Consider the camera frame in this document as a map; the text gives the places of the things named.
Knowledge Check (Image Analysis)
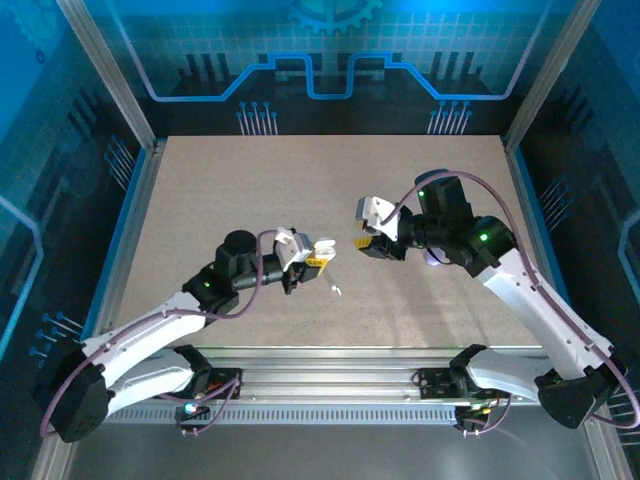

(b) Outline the aluminium frame post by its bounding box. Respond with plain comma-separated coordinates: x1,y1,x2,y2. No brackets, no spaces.
502,0,604,154
53,0,166,151

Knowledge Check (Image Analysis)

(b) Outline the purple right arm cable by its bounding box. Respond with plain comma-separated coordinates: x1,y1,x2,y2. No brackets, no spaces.
379,169,640,430

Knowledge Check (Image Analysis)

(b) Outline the grey slotted cable duct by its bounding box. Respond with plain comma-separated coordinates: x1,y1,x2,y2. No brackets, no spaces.
102,405,459,425

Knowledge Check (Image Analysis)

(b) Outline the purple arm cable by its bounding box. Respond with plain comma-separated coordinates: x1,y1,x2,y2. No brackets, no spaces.
379,169,640,430
39,228,281,439

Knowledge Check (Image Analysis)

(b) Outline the aluminium side rail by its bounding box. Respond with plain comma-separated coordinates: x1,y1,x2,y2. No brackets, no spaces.
29,139,169,480
502,139,636,480

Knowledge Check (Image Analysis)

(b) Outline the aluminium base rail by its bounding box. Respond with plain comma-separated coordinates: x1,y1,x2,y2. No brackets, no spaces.
99,344,601,409

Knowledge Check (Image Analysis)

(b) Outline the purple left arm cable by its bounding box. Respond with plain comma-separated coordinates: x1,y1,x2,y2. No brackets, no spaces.
39,228,281,439

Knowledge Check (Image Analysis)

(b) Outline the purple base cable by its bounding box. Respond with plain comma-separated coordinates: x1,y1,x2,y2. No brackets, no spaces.
457,392,531,451
154,374,245,437

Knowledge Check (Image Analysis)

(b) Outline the small black controller box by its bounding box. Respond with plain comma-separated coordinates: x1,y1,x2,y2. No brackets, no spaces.
175,399,211,422
455,403,494,426

